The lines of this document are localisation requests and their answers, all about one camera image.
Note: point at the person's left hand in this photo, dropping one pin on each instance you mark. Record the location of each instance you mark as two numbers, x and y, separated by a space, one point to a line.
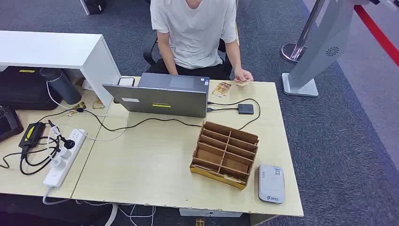
243 75

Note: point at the ID card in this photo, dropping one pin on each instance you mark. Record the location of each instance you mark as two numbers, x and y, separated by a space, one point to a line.
242 83

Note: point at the wooden card organizer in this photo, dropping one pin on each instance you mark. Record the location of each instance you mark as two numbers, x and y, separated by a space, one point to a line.
224 153

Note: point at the person's right forearm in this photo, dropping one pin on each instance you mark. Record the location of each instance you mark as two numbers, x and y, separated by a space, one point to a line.
168 59

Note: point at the person's left forearm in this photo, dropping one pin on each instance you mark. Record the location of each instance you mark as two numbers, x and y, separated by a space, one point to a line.
234 54

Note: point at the small black card reader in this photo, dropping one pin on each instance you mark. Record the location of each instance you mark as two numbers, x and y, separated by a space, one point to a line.
246 108

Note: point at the person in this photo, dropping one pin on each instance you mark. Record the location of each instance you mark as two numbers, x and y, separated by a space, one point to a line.
193 34

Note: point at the grey white card reader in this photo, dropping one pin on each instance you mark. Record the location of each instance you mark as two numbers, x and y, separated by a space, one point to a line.
271 185

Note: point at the grey laptop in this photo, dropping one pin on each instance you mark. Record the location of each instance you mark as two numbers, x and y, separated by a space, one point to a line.
162 99

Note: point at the grey kiosk stand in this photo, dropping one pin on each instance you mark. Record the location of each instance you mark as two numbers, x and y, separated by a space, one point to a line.
324 46

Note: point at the black office chair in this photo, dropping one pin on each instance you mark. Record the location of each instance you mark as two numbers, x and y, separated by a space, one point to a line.
149 50

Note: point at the white smartphone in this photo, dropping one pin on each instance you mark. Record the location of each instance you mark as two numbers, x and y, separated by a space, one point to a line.
126 81

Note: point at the small yellow packet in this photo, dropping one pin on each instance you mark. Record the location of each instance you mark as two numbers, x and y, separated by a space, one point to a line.
98 104
78 107

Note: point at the black box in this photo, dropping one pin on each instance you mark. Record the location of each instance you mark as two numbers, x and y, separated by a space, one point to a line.
93 5

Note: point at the dark grey water bottle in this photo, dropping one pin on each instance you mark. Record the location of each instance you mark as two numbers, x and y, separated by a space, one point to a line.
62 85

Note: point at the black plug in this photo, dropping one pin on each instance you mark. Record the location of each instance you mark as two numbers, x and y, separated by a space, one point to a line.
68 143

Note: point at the white desk shelf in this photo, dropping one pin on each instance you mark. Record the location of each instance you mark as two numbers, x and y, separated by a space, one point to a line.
56 50

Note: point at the white power strip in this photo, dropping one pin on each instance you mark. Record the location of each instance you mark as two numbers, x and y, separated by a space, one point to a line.
70 156

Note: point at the white plug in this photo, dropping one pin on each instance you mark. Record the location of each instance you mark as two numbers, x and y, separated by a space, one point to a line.
58 163
64 153

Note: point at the black power adapter yellow label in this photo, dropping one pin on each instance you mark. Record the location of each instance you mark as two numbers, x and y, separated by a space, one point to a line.
31 134

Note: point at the black bag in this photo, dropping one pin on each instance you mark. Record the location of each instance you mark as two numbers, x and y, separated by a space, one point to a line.
21 90

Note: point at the black tablet device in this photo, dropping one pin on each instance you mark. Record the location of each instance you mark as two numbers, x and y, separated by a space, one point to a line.
7 123

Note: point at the silver stanchion post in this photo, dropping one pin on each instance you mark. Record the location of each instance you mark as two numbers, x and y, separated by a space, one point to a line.
304 34

